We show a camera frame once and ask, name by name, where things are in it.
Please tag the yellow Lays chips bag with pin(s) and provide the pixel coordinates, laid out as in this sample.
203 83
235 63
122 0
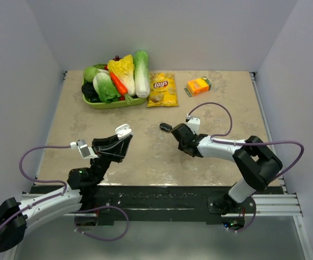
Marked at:
163 91

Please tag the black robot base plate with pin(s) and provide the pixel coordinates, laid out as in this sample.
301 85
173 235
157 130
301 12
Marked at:
166 204

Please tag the orange green carton box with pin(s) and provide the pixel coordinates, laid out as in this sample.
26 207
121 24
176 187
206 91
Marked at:
197 86

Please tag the green white bok choy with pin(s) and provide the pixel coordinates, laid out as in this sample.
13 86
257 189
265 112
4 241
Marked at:
105 88

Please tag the yellow toy cabbage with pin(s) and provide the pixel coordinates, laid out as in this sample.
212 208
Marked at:
124 70

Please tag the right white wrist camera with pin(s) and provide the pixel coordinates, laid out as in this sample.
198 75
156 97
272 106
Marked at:
193 123

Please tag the dark red toy grapes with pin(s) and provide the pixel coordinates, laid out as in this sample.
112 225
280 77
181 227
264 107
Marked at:
117 58

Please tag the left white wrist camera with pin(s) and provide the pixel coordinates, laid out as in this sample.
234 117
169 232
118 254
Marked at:
84 149

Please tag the green plastic vegetable tray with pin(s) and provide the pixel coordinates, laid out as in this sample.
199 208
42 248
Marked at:
117 104

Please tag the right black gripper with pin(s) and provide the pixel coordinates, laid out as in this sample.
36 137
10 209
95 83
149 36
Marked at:
180 147

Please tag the orange toy carrot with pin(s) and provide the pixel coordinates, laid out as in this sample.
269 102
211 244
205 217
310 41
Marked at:
122 90

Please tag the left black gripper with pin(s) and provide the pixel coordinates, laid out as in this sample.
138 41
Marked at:
112 148

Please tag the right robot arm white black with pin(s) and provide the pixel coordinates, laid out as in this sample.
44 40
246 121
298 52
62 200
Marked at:
257 164

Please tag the black earbud charging case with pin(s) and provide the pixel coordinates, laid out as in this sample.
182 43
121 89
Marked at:
165 127

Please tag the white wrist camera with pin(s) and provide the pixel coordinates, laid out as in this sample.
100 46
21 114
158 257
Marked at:
84 149
193 123

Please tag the tall green napa cabbage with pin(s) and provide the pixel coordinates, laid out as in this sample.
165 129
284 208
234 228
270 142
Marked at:
141 73

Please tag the dark green toy vegetable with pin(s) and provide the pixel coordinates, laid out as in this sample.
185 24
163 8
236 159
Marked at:
89 92

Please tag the white earbud charging case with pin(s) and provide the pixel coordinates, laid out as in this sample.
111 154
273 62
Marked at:
123 131

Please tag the round green cabbage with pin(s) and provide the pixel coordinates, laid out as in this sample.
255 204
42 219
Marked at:
90 73

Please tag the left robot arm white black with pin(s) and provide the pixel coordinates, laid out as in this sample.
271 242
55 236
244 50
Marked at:
76 195

